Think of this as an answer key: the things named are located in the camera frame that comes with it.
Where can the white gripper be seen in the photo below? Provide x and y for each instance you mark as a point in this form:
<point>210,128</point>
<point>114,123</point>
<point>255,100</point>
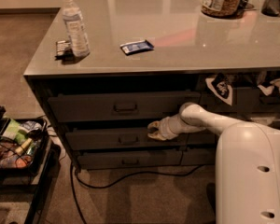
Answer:
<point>169,128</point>

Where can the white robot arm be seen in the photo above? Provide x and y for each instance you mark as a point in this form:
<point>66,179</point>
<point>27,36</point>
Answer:
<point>247,163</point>

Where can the grey drawer cabinet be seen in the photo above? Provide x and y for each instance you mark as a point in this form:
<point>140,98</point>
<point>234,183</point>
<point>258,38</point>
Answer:
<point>189,47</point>

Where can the blue snack packet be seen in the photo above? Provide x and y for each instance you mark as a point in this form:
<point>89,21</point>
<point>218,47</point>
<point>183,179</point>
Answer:
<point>136,47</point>

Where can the clear plastic water bottle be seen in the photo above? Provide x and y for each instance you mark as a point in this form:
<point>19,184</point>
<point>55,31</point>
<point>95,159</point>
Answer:
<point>75,28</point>

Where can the green snack bag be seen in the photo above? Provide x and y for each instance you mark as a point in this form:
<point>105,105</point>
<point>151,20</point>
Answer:
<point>19,132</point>

